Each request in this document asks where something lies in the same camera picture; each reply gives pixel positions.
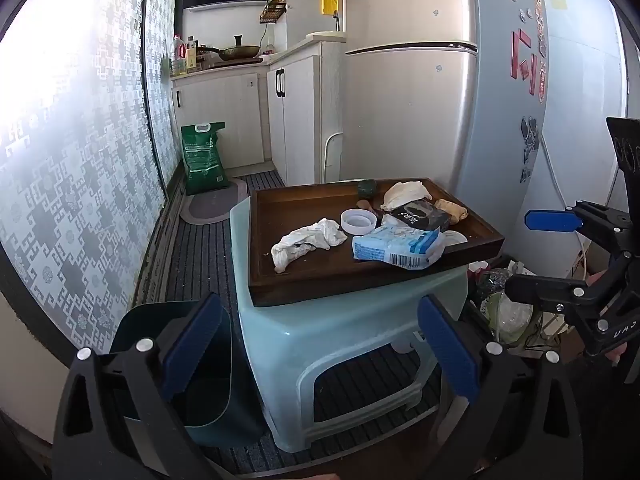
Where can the wall spice rack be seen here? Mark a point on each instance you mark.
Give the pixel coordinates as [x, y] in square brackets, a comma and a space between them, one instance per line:
[272, 12]

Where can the teal plastic trash bin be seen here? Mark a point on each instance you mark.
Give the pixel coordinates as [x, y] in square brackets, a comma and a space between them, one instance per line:
[215, 395]

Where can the cream tissue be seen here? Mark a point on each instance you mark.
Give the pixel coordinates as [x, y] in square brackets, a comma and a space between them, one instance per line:
[405, 192]

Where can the light blue plastic stool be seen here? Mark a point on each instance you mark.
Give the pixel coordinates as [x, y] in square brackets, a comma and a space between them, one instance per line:
[325, 330]

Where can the white round lid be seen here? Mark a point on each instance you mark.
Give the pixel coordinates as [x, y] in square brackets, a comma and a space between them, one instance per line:
[456, 238]

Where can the green rice bag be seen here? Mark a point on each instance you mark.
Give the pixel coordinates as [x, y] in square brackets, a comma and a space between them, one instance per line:
[202, 160]

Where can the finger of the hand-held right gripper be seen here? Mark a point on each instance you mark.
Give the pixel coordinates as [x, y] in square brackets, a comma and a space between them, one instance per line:
[550, 221]
[545, 290]

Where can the black and white fridge sticker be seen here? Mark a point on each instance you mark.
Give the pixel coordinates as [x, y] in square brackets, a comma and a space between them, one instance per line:
[529, 145]

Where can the grey striped floor carpet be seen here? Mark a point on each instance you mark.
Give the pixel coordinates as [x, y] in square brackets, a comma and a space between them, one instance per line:
[200, 270]

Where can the black box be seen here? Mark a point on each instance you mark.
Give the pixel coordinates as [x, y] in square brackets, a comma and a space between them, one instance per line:
[420, 216]

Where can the brown wooden tray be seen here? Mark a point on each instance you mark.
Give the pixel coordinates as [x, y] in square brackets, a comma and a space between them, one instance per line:
[300, 210]

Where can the black induction cooktop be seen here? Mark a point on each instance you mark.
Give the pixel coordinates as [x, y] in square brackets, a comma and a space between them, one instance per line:
[235, 62]

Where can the small cooking oil bottle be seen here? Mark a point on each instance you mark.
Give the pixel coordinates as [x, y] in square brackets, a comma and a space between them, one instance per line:
[191, 57]

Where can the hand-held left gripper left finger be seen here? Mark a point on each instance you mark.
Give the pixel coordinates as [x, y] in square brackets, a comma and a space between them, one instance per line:
[192, 347]

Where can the white tissue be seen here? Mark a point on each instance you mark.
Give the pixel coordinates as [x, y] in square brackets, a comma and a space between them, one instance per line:
[300, 245]

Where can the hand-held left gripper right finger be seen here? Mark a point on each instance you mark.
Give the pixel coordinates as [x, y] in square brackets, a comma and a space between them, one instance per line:
[447, 355]

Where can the red fridge magnet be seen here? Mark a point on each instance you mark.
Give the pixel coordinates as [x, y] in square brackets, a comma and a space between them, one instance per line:
[524, 60]

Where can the metal wok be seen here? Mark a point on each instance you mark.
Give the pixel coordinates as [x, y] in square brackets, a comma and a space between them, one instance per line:
[240, 51]

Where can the white jar lid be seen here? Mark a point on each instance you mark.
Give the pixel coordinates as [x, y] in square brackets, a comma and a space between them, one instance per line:
[357, 221]

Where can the ginger root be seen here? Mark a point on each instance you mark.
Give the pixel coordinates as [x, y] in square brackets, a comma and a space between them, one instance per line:
[452, 210]

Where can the patterned frosted glass door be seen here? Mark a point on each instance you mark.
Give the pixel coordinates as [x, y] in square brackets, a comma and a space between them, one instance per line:
[75, 135]

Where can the silver refrigerator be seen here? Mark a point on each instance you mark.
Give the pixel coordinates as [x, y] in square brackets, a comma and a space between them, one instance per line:
[410, 110]

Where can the oval grey floor mat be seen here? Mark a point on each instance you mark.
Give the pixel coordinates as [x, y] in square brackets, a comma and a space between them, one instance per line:
[210, 205]

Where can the plastic bag with contents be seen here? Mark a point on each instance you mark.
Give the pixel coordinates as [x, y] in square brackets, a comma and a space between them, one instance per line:
[505, 310]

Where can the white tube frame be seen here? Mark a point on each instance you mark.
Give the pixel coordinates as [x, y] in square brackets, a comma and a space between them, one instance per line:
[327, 155]

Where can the blue tissue packet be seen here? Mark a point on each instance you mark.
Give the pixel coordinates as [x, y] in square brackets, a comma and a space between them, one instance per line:
[395, 247]

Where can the green fruit piece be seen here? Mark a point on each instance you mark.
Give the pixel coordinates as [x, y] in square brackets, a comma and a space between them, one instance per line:
[367, 188]

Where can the large cooking oil bottle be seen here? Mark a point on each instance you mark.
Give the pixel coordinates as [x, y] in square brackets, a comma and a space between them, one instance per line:
[178, 57]

